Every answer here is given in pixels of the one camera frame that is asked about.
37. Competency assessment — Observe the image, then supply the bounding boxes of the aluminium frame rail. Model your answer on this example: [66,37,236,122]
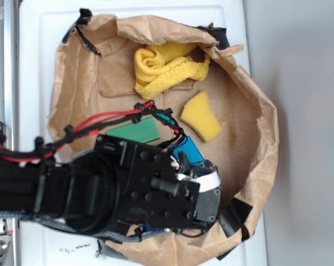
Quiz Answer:
[0,0,21,265]

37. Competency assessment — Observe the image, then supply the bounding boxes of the white plastic tray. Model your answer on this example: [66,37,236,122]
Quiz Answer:
[16,0,269,266]

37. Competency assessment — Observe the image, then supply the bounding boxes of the green rectangular block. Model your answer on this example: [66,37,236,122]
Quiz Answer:
[107,117,160,144]

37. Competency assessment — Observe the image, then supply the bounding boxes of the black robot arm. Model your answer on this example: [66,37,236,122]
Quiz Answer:
[0,135,221,242]

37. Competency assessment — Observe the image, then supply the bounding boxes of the yellow sponge piece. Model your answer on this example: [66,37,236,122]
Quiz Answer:
[179,90,222,142]

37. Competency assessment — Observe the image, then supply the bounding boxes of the blue rectangular block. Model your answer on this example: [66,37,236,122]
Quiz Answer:
[170,136,205,165]

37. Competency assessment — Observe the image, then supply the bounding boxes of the red and black cable bundle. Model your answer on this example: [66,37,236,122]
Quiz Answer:
[0,100,189,164]

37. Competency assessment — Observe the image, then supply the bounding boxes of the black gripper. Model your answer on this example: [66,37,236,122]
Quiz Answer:
[94,135,221,232]

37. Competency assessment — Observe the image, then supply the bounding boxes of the brown paper bag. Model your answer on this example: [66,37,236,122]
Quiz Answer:
[48,14,279,265]

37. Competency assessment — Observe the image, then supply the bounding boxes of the yellow microfiber cloth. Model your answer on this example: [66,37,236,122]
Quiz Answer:
[134,42,211,100]

